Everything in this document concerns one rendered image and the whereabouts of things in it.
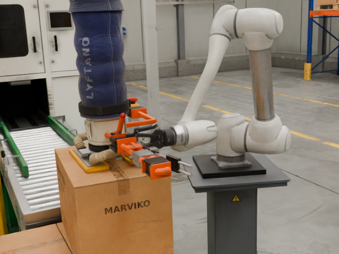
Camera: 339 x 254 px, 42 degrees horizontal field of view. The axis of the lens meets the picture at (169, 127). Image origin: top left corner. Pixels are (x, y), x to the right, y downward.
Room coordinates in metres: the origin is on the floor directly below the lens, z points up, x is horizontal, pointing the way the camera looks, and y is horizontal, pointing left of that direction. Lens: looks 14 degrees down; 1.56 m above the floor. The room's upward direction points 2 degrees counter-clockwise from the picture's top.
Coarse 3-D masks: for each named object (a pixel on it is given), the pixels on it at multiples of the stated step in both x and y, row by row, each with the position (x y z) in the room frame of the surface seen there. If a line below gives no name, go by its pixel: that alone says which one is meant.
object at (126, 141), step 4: (112, 136) 1.76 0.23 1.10; (116, 136) 1.77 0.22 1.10; (120, 136) 1.77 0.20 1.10; (124, 136) 1.78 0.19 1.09; (112, 140) 1.71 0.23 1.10; (116, 140) 1.73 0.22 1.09; (120, 140) 1.69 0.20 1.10; (124, 140) 1.70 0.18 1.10; (128, 140) 1.71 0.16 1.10; (132, 140) 1.71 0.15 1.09; (136, 140) 1.72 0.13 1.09; (112, 144) 1.74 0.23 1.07; (116, 144) 1.69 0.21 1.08; (120, 144) 1.69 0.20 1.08; (128, 144) 1.71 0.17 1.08; (112, 148) 1.72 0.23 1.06; (116, 148) 1.70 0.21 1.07; (120, 148) 1.69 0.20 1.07; (116, 152) 1.69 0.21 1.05; (120, 152) 1.69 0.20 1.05
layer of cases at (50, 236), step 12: (36, 228) 2.09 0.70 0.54; (48, 228) 2.09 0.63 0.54; (60, 228) 2.08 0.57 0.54; (0, 240) 1.98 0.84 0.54; (12, 240) 1.97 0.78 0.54; (24, 240) 1.97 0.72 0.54; (36, 240) 1.96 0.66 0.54; (48, 240) 1.96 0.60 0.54; (60, 240) 1.95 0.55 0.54; (0, 252) 1.86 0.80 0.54; (12, 252) 1.85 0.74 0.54; (24, 252) 1.85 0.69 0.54; (36, 252) 1.85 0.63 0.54; (48, 252) 1.84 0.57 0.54; (60, 252) 1.84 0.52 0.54; (72, 252) 1.84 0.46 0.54
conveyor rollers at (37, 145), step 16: (48, 128) 4.34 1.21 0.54; (16, 144) 3.78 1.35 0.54; (32, 144) 3.75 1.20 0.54; (48, 144) 3.72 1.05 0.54; (64, 144) 3.69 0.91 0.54; (32, 160) 3.24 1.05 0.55; (48, 160) 3.28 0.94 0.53; (32, 176) 2.89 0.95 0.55; (48, 176) 2.92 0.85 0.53; (32, 192) 2.62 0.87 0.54; (48, 192) 2.58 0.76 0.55; (32, 208) 2.36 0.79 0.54
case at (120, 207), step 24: (72, 168) 1.84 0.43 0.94; (120, 168) 1.81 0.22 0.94; (72, 192) 1.67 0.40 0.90; (96, 192) 1.64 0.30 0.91; (120, 192) 1.67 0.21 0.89; (144, 192) 1.71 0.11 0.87; (168, 192) 1.75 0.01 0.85; (72, 216) 1.74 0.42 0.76; (96, 216) 1.64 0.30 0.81; (120, 216) 1.67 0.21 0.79; (144, 216) 1.71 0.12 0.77; (168, 216) 1.74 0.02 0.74; (72, 240) 1.82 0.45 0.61; (96, 240) 1.63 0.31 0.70; (120, 240) 1.67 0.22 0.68; (144, 240) 1.70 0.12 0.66; (168, 240) 1.74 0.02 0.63
